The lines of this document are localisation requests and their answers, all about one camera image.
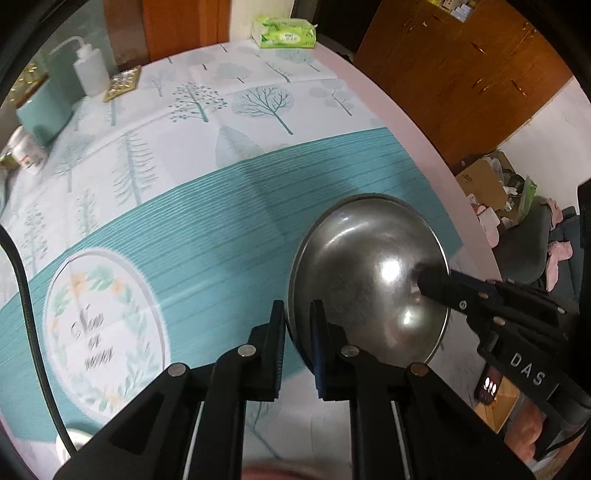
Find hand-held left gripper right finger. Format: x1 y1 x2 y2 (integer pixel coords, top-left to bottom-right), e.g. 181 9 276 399
309 300 534 480

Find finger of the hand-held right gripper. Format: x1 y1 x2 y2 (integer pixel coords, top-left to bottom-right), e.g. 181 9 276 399
416 265 500 325

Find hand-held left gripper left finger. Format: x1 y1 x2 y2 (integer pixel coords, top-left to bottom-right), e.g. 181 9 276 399
52 300 286 480

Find large steel bowl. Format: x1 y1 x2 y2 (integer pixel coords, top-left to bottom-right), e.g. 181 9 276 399
286 194 451 372

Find dark chair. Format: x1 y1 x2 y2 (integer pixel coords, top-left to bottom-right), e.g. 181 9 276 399
496 203 578 287

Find orange cardboard box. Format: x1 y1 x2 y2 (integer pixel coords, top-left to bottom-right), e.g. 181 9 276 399
473 383 522 435

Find pink clothes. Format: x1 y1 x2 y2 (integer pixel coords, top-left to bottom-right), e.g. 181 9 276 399
545 198 575 291

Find pink soft cloth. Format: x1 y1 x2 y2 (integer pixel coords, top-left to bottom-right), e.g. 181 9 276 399
504 410 546 468

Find tree print tablecloth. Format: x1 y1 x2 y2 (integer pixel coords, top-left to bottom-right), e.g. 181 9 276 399
0 39 462 462

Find wooden wardrobe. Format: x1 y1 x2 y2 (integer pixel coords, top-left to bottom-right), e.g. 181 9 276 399
355 0 575 167

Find white round dish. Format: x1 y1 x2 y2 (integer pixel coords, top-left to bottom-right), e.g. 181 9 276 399
55 429 93 462

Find green tissue pack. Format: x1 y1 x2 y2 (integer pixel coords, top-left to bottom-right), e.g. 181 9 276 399
252 16 319 50

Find gold foil packet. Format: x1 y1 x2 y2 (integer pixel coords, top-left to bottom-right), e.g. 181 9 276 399
102 65 143 102

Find white pill bottle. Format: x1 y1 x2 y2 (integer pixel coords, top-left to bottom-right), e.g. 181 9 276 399
7 127 49 176

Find teal canister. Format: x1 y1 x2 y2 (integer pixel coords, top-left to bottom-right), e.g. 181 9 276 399
16 85 75 146

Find clear squeeze bottle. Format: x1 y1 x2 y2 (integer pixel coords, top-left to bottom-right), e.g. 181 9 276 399
48 37 109 97

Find wooden door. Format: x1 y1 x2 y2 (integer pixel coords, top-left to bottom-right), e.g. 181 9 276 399
104 0 232 65

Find gold patterned box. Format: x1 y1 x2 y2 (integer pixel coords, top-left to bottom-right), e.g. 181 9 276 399
9 65 49 100

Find black cable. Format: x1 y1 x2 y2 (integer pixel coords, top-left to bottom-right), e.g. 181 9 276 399
0 228 77 460

